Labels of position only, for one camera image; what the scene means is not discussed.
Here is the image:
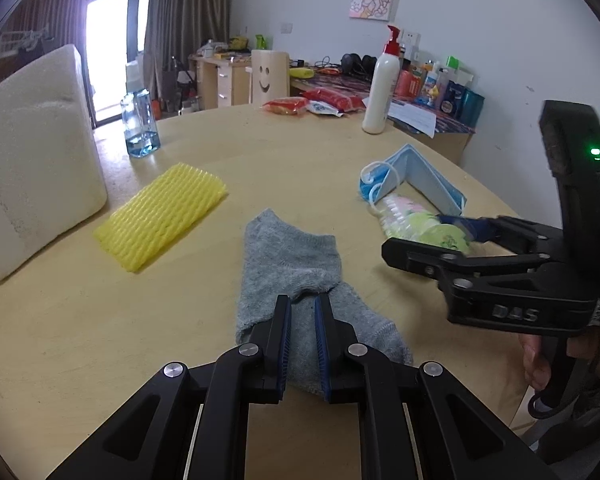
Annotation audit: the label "printed paper sheet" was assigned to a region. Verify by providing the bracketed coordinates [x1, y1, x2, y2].
[387, 102, 437, 139]

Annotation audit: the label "clear spray bottle blue liquid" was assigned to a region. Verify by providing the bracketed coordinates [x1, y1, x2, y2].
[120, 60, 161, 160]

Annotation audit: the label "person's right hand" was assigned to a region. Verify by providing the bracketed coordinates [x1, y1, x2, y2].
[520, 326, 600, 392]

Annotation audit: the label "black headphones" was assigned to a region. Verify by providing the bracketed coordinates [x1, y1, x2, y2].
[340, 52, 379, 76]

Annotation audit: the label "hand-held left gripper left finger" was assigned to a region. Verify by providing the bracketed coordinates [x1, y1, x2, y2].
[45, 294, 293, 480]

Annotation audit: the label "yellow foam net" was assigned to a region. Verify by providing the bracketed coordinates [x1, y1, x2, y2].
[93, 162, 230, 275]

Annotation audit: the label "black desk chair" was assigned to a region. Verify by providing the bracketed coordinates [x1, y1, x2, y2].
[159, 55, 201, 114]

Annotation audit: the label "white lotion pump bottle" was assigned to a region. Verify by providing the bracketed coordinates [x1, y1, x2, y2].
[362, 25, 405, 135]

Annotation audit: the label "glass balcony door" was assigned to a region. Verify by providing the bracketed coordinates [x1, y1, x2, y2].
[81, 0, 157, 132]

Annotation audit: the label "grey sock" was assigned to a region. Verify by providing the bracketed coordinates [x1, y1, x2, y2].
[235, 209, 415, 397]

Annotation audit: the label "white snack packet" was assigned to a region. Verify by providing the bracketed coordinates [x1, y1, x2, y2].
[307, 100, 346, 119]

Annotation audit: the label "white foam box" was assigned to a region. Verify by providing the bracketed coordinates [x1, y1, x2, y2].
[0, 44, 109, 282]

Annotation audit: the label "patterned tablecloth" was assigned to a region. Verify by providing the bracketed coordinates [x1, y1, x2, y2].
[289, 66, 477, 136]

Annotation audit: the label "smiley face paper roll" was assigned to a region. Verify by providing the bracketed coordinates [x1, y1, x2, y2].
[249, 49, 289, 109]

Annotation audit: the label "clear plastic pastel packet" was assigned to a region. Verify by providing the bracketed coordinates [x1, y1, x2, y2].
[374, 192, 474, 254]

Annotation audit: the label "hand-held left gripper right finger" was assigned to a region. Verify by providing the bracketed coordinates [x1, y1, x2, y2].
[314, 292, 561, 480]

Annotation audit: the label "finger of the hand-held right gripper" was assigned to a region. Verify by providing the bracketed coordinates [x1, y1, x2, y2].
[439, 214, 564, 256]
[381, 237, 551, 281]

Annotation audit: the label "wooden desk with drawers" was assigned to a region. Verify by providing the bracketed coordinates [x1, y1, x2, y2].
[187, 52, 254, 111]

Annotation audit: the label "brown curtain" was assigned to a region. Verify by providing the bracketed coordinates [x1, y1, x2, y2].
[144, 0, 234, 97]
[0, 0, 89, 61]

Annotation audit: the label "pale blue face mask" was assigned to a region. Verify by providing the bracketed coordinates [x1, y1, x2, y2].
[380, 143, 468, 217]

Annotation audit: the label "orange red snack packet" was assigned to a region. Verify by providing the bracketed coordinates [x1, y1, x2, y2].
[262, 97, 309, 117]

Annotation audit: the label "row of toiletry bottles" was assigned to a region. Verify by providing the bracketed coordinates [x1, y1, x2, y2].
[396, 45, 486, 129]

